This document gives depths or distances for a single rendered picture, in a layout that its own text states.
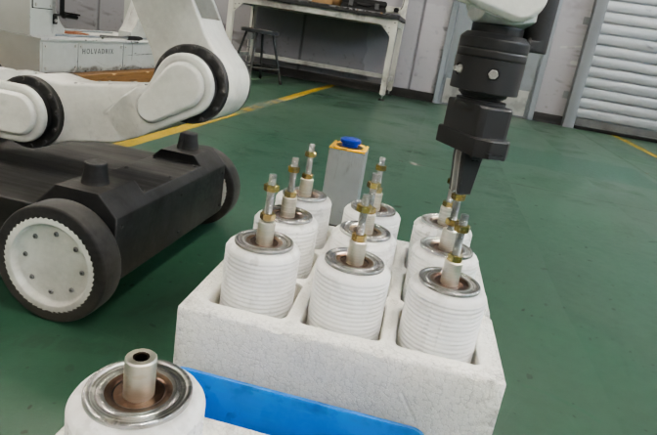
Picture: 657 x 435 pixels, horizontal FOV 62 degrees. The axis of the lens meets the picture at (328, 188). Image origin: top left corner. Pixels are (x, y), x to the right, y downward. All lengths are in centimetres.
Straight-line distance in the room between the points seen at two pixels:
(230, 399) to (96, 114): 66
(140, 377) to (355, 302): 31
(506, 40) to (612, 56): 518
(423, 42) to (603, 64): 170
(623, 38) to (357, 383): 542
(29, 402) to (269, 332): 35
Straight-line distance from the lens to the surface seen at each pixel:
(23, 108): 118
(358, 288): 65
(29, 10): 327
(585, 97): 586
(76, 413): 43
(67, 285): 98
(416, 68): 576
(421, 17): 577
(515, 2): 70
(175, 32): 105
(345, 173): 104
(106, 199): 96
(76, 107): 117
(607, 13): 587
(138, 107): 104
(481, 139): 70
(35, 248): 99
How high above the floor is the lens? 52
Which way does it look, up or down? 16 degrees down
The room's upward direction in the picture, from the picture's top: 9 degrees clockwise
